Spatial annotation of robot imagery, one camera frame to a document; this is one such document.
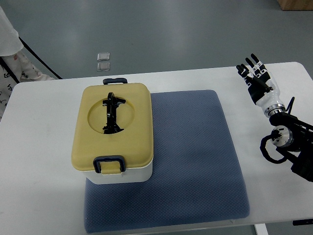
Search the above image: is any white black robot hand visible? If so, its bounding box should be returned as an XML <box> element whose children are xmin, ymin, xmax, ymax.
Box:
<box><xmin>236</xmin><ymin>53</ymin><xmax>286</xmax><ymax>117</ymax></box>

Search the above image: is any yellow storage box lid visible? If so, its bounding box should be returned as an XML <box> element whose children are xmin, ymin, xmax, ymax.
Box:
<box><xmin>71</xmin><ymin>80</ymin><xmax>154</xmax><ymax>174</ymax></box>

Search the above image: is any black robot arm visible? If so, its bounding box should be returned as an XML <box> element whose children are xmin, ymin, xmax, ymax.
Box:
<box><xmin>260</xmin><ymin>112</ymin><xmax>313</xmax><ymax>182</ymax></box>

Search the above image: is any cardboard box corner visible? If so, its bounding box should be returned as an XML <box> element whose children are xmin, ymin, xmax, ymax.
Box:
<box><xmin>277</xmin><ymin>0</ymin><xmax>313</xmax><ymax>11</ymax></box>

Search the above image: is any white storage box base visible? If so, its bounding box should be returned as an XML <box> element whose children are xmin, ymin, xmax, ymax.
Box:
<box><xmin>83</xmin><ymin>155</ymin><xmax>153</xmax><ymax>185</ymax></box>

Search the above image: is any blue fabric cushion mat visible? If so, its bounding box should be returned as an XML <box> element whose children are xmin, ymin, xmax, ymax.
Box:
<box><xmin>84</xmin><ymin>90</ymin><xmax>250</xmax><ymax>233</ymax></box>

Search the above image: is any black table control panel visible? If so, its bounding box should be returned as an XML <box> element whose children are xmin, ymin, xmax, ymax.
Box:
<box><xmin>292</xmin><ymin>219</ymin><xmax>313</xmax><ymax>226</ymax></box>

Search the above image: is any white table leg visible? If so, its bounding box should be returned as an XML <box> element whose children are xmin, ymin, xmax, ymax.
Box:
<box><xmin>254</xmin><ymin>223</ymin><xmax>268</xmax><ymax>235</ymax></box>

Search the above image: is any upper floor socket plate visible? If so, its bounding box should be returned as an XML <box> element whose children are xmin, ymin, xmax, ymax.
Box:
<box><xmin>97</xmin><ymin>52</ymin><xmax>110</xmax><ymax>61</ymax></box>

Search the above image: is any person in white clothing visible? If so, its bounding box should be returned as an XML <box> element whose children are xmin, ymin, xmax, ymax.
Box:
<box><xmin>0</xmin><ymin>9</ymin><xmax>55</xmax><ymax>117</ymax></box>

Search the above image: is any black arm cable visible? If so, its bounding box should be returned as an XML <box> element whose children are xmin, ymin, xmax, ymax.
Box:
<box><xmin>260</xmin><ymin>96</ymin><xmax>296</xmax><ymax>164</ymax></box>

